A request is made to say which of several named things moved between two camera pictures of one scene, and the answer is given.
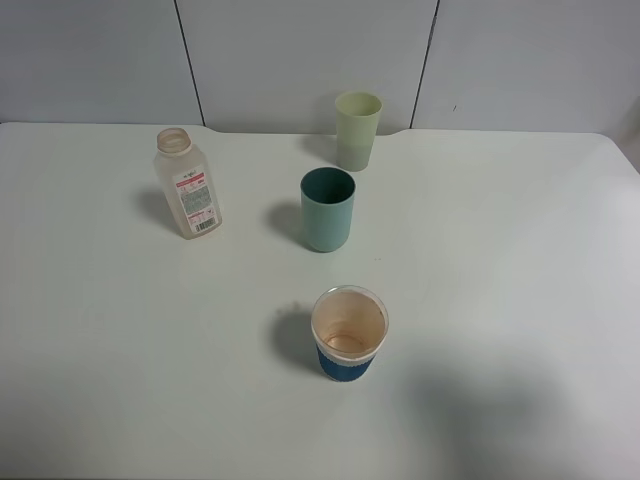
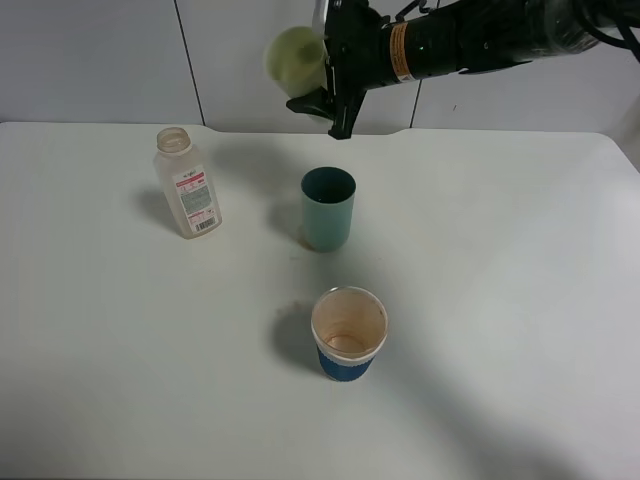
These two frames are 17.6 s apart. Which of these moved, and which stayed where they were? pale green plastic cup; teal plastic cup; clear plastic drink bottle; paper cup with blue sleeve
Moved: pale green plastic cup
Stayed: clear plastic drink bottle; paper cup with blue sleeve; teal plastic cup
